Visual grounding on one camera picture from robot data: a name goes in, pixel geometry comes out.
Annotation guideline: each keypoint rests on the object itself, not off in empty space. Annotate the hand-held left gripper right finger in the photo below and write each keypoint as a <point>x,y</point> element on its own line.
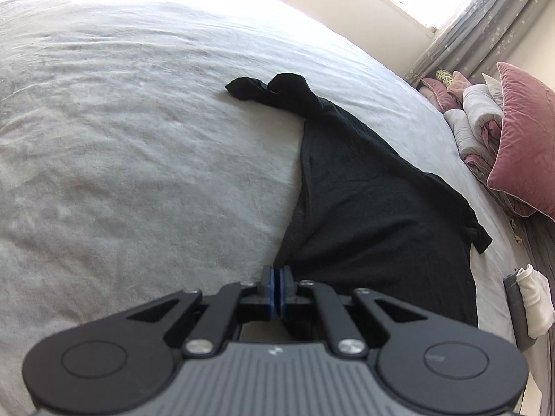
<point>284,294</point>

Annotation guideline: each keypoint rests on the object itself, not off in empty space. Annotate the small pink pillow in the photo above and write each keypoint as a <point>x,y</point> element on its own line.
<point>435,93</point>

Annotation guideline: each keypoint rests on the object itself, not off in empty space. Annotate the folded grey pink quilt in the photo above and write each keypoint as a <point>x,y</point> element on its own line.
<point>475,125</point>

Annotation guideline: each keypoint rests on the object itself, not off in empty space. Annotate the black garment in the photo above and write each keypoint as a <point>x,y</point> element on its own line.
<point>368,203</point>

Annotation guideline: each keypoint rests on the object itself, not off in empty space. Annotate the large pink pillow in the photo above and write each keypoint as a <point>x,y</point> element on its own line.
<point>527,138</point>

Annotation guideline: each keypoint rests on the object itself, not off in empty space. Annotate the green patterned cushion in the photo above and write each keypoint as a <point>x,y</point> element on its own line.
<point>444,76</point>

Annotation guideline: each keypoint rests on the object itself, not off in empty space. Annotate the grey floral curtain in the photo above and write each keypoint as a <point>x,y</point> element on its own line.
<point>485,39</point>

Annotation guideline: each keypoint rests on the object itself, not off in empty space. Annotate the folded grey garment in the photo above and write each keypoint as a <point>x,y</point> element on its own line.
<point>516,312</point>

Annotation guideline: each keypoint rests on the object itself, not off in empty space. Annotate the bed with grey sheet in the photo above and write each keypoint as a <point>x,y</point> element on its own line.
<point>130,138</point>

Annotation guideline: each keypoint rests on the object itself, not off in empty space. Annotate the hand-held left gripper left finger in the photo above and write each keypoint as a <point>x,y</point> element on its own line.
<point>269,294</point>

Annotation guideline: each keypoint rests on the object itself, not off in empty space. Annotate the folded white garment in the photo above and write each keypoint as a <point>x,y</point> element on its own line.
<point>535,299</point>

